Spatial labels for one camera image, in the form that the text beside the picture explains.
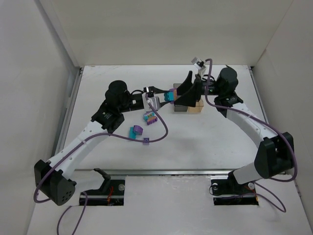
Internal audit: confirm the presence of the teal lego brick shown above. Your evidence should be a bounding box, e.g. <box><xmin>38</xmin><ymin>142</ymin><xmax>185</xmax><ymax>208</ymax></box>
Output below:
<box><xmin>163</xmin><ymin>91</ymin><xmax>171</xmax><ymax>101</ymax></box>

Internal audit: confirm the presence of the purple lego brick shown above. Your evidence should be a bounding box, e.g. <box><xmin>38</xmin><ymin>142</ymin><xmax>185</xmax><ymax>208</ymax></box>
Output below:
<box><xmin>170</xmin><ymin>88</ymin><xmax>178</xmax><ymax>102</ymax></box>

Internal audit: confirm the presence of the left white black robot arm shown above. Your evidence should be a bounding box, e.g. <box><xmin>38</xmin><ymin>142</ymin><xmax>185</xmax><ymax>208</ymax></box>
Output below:
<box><xmin>33</xmin><ymin>80</ymin><xmax>167</xmax><ymax>206</ymax></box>

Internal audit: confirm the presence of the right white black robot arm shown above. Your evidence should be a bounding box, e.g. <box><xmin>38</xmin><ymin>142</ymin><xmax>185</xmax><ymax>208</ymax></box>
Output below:
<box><xmin>174</xmin><ymin>66</ymin><xmax>298</xmax><ymax>185</ymax></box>

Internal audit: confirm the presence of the grey transparent container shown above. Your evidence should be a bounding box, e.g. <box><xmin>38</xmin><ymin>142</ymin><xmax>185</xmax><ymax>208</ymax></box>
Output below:
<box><xmin>173</xmin><ymin>83</ymin><xmax>188</xmax><ymax>113</ymax></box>

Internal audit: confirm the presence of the teal purple lego stack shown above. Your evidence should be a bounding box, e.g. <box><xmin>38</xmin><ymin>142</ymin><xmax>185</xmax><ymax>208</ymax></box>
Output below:
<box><xmin>143</xmin><ymin>111</ymin><xmax>158</xmax><ymax>125</ymax></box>

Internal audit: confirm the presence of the teal lego with purple arch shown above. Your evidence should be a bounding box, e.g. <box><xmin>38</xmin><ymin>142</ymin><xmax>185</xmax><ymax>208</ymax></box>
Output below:
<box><xmin>129</xmin><ymin>125</ymin><xmax>143</xmax><ymax>140</ymax></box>

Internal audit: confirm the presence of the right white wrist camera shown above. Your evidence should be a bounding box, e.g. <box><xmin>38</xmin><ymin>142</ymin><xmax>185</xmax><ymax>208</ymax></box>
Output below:
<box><xmin>191</xmin><ymin>57</ymin><xmax>207</xmax><ymax>78</ymax></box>

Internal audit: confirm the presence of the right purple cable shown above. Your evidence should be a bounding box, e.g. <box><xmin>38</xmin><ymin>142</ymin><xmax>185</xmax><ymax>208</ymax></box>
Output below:
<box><xmin>204</xmin><ymin>58</ymin><xmax>298</xmax><ymax>213</ymax></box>

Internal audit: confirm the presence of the purple cable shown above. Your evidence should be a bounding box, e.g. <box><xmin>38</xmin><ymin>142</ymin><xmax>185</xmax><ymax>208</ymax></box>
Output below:
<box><xmin>33</xmin><ymin>94</ymin><xmax>169</xmax><ymax>233</ymax></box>
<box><xmin>204</xmin><ymin>58</ymin><xmax>298</xmax><ymax>213</ymax></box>

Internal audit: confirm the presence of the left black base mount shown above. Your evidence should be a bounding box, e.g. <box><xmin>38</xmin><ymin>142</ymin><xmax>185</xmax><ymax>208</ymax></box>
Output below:
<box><xmin>79</xmin><ymin>168</ymin><xmax>125</xmax><ymax>206</ymax></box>

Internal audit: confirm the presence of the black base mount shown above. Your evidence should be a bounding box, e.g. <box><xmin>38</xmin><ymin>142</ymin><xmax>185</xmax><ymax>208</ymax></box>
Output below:
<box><xmin>79</xmin><ymin>168</ymin><xmax>125</xmax><ymax>206</ymax></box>
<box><xmin>209</xmin><ymin>175</ymin><xmax>259</xmax><ymax>206</ymax></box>

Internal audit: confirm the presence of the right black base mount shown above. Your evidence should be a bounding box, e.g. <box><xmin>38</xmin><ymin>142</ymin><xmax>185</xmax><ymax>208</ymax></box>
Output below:
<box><xmin>209</xmin><ymin>175</ymin><xmax>259</xmax><ymax>206</ymax></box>

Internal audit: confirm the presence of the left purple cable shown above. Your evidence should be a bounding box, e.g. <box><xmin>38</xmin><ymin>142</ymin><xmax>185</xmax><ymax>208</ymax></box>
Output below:
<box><xmin>33</xmin><ymin>94</ymin><xmax>169</xmax><ymax>233</ymax></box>

